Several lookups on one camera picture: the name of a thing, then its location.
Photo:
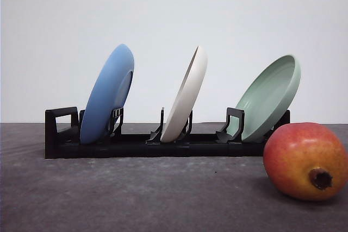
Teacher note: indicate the black dish rack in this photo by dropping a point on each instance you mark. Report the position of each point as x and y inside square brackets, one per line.
[63, 130]

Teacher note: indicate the green plate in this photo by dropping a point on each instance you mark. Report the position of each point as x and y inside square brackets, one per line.
[266, 99]

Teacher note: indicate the blue plate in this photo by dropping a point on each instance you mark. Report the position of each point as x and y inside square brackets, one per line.
[108, 94]

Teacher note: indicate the white plate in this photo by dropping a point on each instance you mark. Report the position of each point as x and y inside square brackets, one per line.
[187, 95]

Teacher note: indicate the red yellow pomegranate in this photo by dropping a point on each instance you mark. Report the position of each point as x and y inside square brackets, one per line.
[306, 160]

